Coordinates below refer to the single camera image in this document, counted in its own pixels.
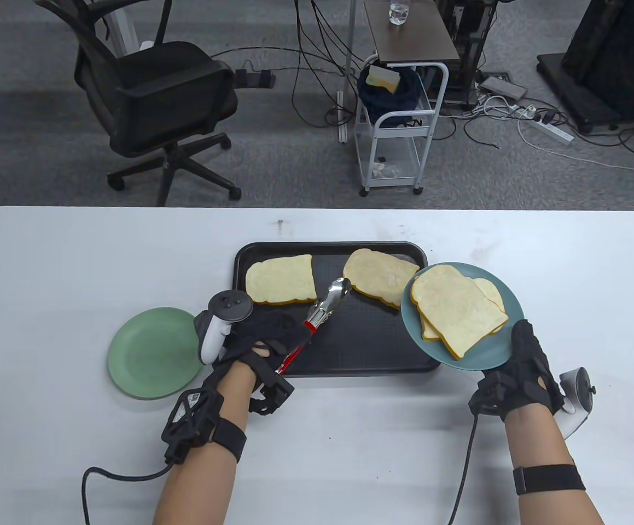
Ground person's right hand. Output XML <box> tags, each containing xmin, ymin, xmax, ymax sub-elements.
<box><xmin>469</xmin><ymin>319</ymin><xmax>566</xmax><ymax>422</ymax></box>

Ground person's left hand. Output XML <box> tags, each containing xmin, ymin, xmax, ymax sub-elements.
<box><xmin>210</xmin><ymin>308</ymin><xmax>317</xmax><ymax>417</ymax></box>

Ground red-handled metal tongs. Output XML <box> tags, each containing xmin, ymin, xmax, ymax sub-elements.
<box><xmin>273</xmin><ymin>277</ymin><xmax>352</xmax><ymax>378</ymax></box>

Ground blue plate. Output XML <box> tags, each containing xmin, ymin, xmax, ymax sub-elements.
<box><xmin>400</xmin><ymin>262</ymin><xmax>526</xmax><ymax>372</ymax></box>

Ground person's left forearm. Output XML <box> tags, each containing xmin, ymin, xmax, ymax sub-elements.
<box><xmin>152</xmin><ymin>405</ymin><xmax>253</xmax><ymax>525</ymax></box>

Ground person's right forearm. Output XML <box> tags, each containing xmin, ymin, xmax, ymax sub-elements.
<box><xmin>504</xmin><ymin>407</ymin><xmax>606</xmax><ymax>525</ymax></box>

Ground bread slice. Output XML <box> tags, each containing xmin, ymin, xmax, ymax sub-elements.
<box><xmin>418</xmin><ymin>277</ymin><xmax>507</xmax><ymax>342</ymax></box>
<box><xmin>409</xmin><ymin>265</ymin><xmax>510</xmax><ymax>360</ymax></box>
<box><xmin>342</xmin><ymin>248</ymin><xmax>421</xmax><ymax>313</ymax></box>
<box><xmin>245</xmin><ymin>254</ymin><xmax>318</xmax><ymax>306</ymax></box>

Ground white hand controller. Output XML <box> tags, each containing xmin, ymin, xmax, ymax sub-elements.
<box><xmin>193</xmin><ymin>290</ymin><xmax>254</xmax><ymax>365</ymax></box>
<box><xmin>554</xmin><ymin>367</ymin><xmax>597</xmax><ymax>441</ymax></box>

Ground black plastic tray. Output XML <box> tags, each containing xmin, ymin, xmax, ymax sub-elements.
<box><xmin>232</xmin><ymin>241</ymin><xmax>443</xmax><ymax>378</ymax></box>

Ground green plate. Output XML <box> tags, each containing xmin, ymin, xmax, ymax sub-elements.
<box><xmin>107</xmin><ymin>307</ymin><xmax>206</xmax><ymax>400</ymax></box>

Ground white power strip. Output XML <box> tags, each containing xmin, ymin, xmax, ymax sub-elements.
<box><xmin>515</xmin><ymin>106</ymin><xmax>575</xmax><ymax>144</ymax></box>

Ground white rolling cart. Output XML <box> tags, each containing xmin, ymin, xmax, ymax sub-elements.
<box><xmin>353</xmin><ymin>54</ymin><xmax>450</xmax><ymax>197</ymax></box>

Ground dark blue cloth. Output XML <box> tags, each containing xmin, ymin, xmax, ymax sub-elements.
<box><xmin>357</xmin><ymin>66</ymin><xmax>423</xmax><ymax>128</ymax></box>

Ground grey flat device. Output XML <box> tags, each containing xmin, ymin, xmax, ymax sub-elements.
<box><xmin>480</xmin><ymin>75</ymin><xmax>529</xmax><ymax>101</ymax></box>

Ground black office chair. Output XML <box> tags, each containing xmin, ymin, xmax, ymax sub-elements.
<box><xmin>34</xmin><ymin>0</ymin><xmax>244</xmax><ymax>208</ymax></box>

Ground yellow sponge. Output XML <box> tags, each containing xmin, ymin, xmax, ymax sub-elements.
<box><xmin>365</xmin><ymin>66</ymin><xmax>402</xmax><ymax>93</ymax></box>

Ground black equipment rack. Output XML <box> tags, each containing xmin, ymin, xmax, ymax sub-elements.
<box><xmin>436</xmin><ymin>0</ymin><xmax>499</xmax><ymax>112</ymax></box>

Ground black equipment case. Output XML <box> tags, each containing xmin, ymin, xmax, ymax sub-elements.
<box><xmin>536</xmin><ymin>0</ymin><xmax>634</xmax><ymax>133</ymax></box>

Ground brown side table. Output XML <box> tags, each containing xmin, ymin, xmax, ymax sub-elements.
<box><xmin>363</xmin><ymin>0</ymin><xmax>462</xmax><ymax>66</ymax></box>

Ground white desk leg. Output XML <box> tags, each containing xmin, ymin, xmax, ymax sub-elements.
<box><xmin>100</xmin><ymin>0</ymin><xmax>157</xmax><ymax>54</ymax></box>

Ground black wrist strap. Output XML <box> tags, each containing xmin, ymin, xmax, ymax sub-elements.
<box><xmin>512</xmin><ymin>464</ymin><xmax>587</xmax><ymax>497</ymax></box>
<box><xmin>206</xmin><ymin>418</ymin><xmax>248</xmax><ymax>463</ymax></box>

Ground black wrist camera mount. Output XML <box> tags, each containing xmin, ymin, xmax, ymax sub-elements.
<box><xmin>161</xmin><ymin>382</ymin><xmax>225</xmax><ymax>466</ymax></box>

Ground black glove cable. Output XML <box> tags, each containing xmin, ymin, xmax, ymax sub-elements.
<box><xmin>447</xmin><ymin>411</ymin><xmax>480</xmax><ymax>525</ymax></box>
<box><xmin>81</xmin><ymin>461</ymin><xmax>174</xmax><ymax>525</ymax></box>

